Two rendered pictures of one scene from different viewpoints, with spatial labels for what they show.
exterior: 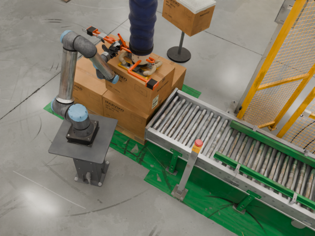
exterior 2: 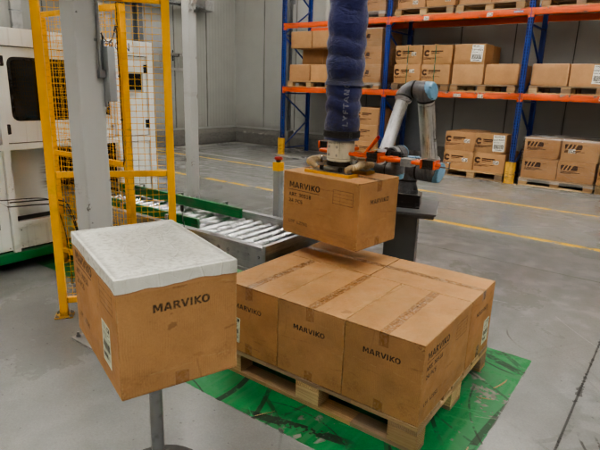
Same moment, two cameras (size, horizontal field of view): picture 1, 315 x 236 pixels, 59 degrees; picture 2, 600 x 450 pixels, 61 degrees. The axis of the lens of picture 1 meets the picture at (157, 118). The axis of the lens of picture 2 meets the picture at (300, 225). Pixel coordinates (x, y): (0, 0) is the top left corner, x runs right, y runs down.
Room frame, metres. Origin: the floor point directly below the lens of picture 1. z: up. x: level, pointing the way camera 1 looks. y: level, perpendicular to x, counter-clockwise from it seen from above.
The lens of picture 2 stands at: (5.22, 0.72, 1.58)
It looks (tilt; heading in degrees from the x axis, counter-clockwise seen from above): 15 degrees down; 193
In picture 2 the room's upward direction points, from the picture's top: 2 degrees clockwise
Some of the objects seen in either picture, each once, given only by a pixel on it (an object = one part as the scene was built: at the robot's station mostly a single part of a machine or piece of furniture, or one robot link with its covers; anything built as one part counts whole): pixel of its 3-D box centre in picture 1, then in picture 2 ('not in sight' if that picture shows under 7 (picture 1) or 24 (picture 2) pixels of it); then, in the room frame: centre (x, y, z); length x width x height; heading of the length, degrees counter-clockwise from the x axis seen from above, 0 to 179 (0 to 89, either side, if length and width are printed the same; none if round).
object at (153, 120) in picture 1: (162, 108); (296, 238); (1.97, -0.04, 0.58); 0.70 x 0.03 x 0.06; 157
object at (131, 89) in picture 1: (138, 77); (338, 204); (2.09, 0.26, 0.87); 0.60 x 0.40 x 0.40; 60
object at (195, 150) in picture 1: (187, 172); (277, 221); (1.28, -0.37, 0.50); 0.07 x 0.07 x 1.00; 67
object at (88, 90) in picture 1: (126, 82); (359, 312); (2.51, 0.47, 0.34); 1.20 x 1.00 x 0.40; 67
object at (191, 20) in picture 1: (187, 9); (150, 295); (3.64, -0.19, 0.82); 0.60 x 0.40 x 0.40; 48
